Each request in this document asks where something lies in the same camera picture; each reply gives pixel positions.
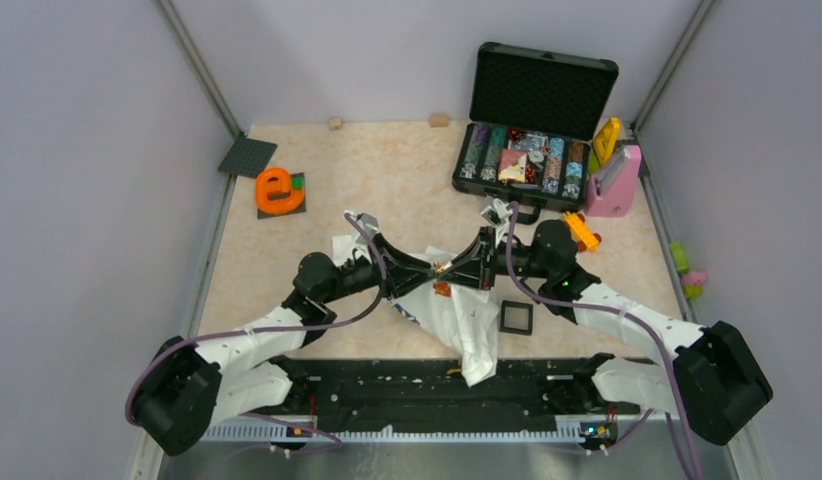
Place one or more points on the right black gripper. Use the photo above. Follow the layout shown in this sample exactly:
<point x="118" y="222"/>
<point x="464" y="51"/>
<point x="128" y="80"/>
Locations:
<point x="463" y="269"/>

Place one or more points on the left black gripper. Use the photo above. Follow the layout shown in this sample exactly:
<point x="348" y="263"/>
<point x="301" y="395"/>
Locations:
<point x="403" y="269"/>

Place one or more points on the white garment with blue print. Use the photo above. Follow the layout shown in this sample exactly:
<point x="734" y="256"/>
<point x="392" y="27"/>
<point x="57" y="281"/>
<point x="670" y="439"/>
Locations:
<point x="463" y="322"/>

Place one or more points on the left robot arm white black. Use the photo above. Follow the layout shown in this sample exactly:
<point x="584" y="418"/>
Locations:
<point x="252" y="331"/>

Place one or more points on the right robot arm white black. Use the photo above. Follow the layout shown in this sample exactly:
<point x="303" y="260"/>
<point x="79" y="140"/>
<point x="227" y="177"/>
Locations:
<point x="706" y="376"/>

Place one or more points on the orange leaf brooch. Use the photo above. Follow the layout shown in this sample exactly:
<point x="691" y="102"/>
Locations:
<point x="442" y="289"/>

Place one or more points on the orange yellow toy car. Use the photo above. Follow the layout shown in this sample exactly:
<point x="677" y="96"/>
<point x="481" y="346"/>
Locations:
<point x="584" y="237"/>

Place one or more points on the orange letter e toy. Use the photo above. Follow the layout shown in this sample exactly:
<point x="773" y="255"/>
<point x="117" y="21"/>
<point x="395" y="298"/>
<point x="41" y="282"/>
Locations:
<point x="273" y="194"/>

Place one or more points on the wooden block right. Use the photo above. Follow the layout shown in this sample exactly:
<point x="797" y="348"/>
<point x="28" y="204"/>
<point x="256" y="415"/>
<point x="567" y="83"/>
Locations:
<point x="439" y="120"/>

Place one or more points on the pink box device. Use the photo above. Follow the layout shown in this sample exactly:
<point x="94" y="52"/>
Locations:
<point x="611" y="189"/>

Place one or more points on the black poker chip case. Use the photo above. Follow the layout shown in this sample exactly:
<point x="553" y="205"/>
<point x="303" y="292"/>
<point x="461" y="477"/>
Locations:
<point x="533" y="114"/>

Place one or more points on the yellow toy block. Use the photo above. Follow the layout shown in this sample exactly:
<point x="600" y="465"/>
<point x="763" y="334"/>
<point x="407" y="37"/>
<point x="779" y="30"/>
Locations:
<point x="605" y="140"/>

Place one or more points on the dark grey large baseplate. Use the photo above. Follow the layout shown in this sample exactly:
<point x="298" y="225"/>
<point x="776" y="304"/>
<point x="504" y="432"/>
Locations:
<point x="247" y="157"/>

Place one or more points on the green pink toy outside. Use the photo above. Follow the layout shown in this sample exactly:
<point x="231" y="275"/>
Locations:
<point x="692" y="281"/>

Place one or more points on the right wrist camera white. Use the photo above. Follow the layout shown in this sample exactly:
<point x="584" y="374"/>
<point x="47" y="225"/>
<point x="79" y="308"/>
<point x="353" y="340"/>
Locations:
<point x="495" y="211"/>

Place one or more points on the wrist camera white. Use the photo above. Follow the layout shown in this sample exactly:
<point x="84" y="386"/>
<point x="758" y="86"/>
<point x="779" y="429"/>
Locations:
<point x="364" y="224"/>
<point x="495" y="211"/>

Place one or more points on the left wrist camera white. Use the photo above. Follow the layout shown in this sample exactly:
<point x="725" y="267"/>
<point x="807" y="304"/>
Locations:
<point x="364" y="224"/>

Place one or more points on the black square frame near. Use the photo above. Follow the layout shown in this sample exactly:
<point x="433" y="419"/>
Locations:
<point x="516" y="318"/>

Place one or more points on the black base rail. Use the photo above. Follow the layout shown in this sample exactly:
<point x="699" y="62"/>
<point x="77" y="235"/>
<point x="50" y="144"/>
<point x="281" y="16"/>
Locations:
<point x="420" y="396"/>

